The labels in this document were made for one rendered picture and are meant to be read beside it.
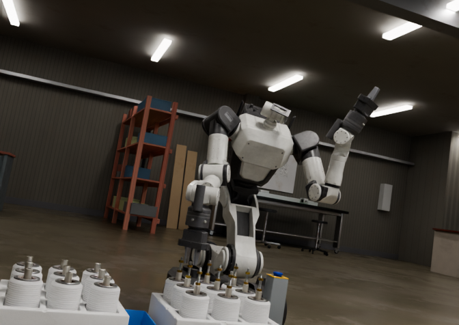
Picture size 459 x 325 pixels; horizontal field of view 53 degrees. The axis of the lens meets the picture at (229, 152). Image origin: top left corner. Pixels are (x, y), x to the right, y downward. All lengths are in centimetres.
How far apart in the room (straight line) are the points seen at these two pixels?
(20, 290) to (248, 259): 102
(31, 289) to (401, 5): 450
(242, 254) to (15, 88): 808
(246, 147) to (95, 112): 775
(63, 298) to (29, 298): 10
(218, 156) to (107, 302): 79
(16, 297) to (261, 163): 116
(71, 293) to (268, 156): 105
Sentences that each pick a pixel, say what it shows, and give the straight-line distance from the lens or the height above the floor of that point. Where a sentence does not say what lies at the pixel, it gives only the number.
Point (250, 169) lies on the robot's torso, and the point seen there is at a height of 75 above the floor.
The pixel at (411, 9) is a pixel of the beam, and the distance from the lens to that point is 531.
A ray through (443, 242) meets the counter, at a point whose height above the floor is 59.
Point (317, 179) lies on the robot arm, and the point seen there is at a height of 74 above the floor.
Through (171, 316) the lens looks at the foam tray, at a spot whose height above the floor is 17.
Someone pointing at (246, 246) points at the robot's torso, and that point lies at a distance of 217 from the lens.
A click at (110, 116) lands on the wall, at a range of 970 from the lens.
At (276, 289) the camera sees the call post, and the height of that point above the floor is 26.
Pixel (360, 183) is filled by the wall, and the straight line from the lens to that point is 1167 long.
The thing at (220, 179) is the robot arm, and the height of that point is 67.
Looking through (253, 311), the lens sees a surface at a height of 22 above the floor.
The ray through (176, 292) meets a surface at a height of 23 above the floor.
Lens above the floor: 56
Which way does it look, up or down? 7 degrees up
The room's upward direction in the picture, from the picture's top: 9 degrees clockwise
